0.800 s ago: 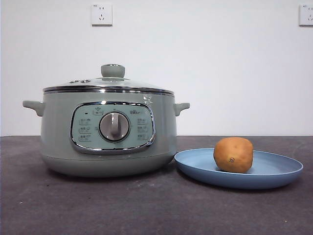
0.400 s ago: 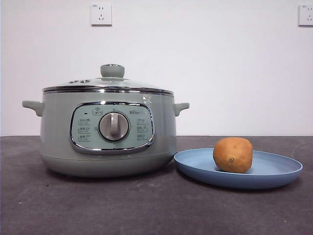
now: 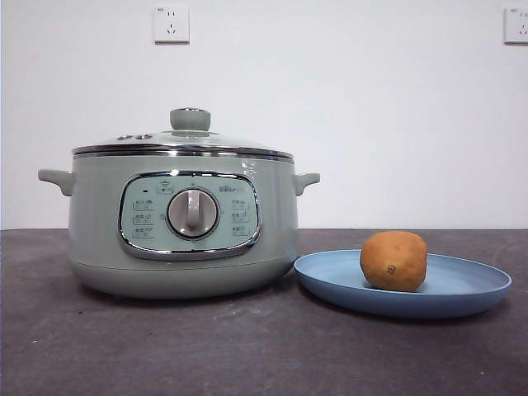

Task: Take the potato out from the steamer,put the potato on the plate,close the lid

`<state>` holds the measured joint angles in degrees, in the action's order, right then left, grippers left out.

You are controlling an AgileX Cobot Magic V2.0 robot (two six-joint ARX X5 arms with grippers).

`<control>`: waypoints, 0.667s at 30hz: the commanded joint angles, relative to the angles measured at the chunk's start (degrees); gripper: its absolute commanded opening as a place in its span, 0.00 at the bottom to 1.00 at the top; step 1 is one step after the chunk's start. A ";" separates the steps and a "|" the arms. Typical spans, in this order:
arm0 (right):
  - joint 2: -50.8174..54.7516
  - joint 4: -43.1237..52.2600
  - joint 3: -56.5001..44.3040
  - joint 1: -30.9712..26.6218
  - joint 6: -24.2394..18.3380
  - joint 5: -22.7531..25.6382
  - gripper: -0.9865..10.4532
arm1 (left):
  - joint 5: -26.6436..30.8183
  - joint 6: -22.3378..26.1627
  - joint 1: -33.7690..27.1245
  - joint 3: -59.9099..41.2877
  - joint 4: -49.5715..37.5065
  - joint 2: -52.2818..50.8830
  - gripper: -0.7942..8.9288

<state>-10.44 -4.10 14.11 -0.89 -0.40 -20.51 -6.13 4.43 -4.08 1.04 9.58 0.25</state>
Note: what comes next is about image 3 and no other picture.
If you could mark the glass lid with green knob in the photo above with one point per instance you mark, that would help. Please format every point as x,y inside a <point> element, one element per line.
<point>190,119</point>

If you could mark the brown potato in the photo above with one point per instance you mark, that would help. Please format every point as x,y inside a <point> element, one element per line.
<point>394,260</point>

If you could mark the blue round plate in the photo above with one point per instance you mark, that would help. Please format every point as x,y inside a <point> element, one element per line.
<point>330,280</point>

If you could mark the pale green electric steamer pot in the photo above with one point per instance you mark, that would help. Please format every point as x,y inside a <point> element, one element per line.
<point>99,214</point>

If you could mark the white wall socket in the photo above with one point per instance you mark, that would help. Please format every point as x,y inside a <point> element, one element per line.
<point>517,26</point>
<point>172,24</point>

